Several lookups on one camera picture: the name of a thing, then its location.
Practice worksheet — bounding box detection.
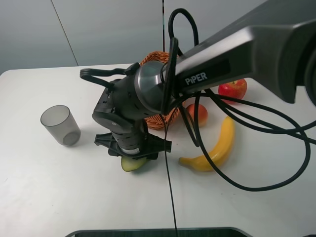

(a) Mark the orange peach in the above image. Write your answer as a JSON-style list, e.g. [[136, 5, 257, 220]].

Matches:
[[186, 104, 208, 127]]

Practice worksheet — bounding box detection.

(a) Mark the grey translucent plastic cup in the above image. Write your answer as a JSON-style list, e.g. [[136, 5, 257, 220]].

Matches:
[[40, 105, 81, 147]]

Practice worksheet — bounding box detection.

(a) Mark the red apple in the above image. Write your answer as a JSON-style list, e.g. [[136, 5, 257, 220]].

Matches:
[[218, 79, 247, 99]]

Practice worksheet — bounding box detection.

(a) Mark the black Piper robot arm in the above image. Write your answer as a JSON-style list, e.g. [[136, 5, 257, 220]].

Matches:
[[92, 0, 316, 158]]

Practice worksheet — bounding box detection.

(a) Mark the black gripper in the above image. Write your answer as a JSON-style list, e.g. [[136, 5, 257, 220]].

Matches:
[[94, 124, 172, 160]]

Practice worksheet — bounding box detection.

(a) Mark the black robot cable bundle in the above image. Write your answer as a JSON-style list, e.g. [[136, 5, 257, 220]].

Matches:
[[79, 8, 316, 191]]

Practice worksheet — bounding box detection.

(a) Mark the brown wicker basket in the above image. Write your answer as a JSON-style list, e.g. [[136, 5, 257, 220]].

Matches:
[[140, 51, 180, 130]]

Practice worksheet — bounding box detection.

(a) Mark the halved avocado with pit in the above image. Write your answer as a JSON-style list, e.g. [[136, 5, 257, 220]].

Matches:
[[121, 157, 147, 172]]

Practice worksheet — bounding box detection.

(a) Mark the dark device edge at bottom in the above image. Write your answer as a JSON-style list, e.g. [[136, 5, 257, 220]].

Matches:
[[67, 228, 249, 237]]

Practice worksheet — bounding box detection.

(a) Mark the yellow banana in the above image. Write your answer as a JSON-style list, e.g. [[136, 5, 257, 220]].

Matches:
[[179, 116, 235, 171]]

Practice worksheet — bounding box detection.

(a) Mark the thin black hanging cable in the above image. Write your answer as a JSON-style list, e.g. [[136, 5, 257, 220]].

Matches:
[[160, 0, 179, 237]]

